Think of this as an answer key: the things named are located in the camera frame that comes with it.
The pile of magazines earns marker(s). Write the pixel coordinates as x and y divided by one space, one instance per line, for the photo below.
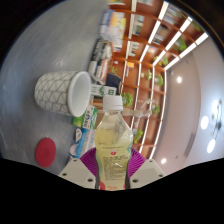
100 58

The ceiling lamp with round lights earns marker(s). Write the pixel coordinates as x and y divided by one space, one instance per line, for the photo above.
213 125

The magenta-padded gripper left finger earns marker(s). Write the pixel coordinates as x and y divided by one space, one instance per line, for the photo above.
77 171

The white mug with line pattern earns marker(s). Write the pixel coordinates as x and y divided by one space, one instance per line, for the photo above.
56 91

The wooden shelf unit with books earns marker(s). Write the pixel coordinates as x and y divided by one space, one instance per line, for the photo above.
146 50

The flat round red coaster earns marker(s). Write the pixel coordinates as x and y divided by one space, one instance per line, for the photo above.
45 152

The green-white tissue box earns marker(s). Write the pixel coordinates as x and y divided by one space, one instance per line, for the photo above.
86 118

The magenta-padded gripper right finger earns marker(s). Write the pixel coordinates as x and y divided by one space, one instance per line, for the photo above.
146 171

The wooden artist mannequin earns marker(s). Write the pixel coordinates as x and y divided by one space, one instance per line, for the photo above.
141 111

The clear bottle with yellow drink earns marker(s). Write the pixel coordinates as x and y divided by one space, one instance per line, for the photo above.
113 150

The recessed ceiling spotlight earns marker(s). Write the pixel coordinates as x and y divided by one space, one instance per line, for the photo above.
179 79
163 160

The stack of white tissue packs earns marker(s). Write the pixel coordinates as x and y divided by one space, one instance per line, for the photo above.
81 143

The dark blue jacket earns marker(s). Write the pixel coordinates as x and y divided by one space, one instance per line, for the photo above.
113 83

